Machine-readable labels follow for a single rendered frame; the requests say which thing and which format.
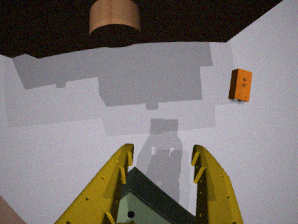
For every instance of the orange 9v battery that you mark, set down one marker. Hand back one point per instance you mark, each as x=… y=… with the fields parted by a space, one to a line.
x=240 y=85

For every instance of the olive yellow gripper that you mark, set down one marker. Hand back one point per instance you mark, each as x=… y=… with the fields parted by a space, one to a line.
x=98 y=203

